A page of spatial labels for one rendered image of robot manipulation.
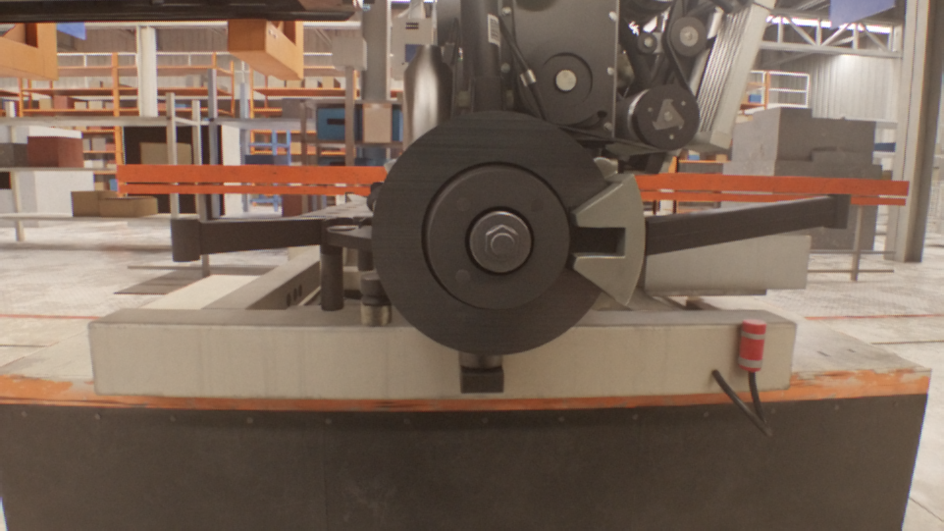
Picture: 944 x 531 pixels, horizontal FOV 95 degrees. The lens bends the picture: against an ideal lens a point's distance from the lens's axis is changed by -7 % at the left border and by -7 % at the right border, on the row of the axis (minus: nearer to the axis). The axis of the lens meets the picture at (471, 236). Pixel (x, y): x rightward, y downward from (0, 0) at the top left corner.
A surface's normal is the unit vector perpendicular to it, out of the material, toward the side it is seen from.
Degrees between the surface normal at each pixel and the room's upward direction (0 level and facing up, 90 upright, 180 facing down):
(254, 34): 90
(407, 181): 90
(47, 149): 90
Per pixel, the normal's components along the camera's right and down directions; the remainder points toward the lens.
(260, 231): 0.92, 0.07
